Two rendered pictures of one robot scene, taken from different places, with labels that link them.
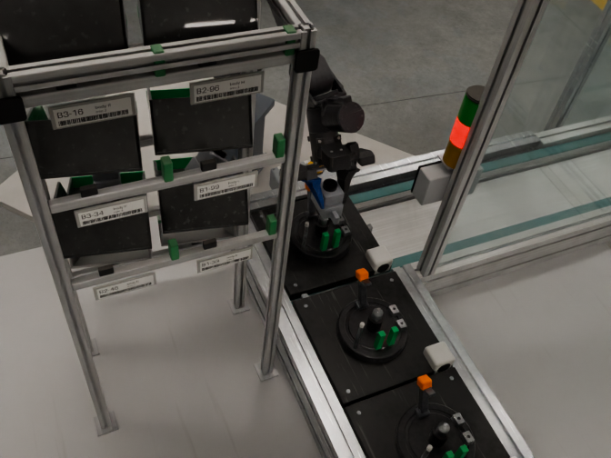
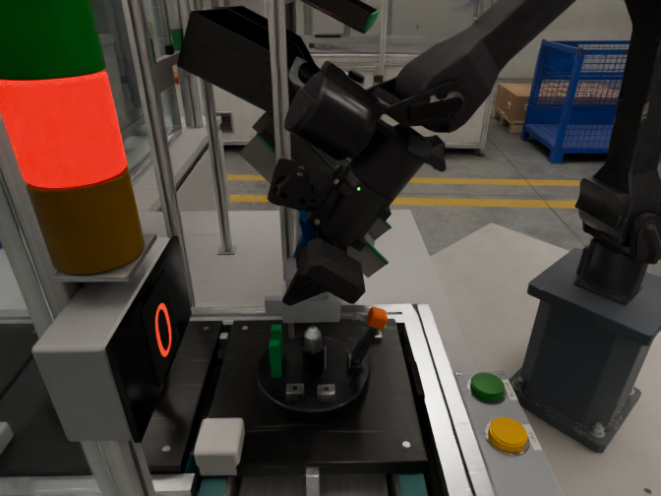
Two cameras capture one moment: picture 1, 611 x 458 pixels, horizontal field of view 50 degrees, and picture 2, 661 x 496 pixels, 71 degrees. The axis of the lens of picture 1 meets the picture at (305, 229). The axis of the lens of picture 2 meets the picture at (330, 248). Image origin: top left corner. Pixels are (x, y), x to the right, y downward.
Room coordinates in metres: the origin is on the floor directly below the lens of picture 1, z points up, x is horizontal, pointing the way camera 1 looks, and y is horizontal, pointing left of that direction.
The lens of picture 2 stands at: (1.16, -0.40, 1.39)
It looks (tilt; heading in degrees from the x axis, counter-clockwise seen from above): 29 degrees down; 119
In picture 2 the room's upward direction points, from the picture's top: straight up
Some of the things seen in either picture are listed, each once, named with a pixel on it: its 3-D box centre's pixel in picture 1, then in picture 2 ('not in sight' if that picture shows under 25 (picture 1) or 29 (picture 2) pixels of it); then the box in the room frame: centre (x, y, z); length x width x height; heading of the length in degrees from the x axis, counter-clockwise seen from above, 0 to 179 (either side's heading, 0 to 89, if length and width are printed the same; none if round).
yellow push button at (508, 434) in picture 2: not in sight; (507, 436); (1.16, 0.00, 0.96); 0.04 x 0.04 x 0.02
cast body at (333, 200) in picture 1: (330, 198); (301, 285); (0.93, -0.04, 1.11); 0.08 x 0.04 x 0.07; 30
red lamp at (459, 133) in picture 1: (466, 130); (64, 125); (0.93, -0.26, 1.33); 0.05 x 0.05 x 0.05
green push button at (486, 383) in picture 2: not in sight; (486, 389); (1.13, 0.06, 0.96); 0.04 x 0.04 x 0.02
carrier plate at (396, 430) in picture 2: (319, 241); (314, 383); (0.93, -0.03, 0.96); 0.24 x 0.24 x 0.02; 30
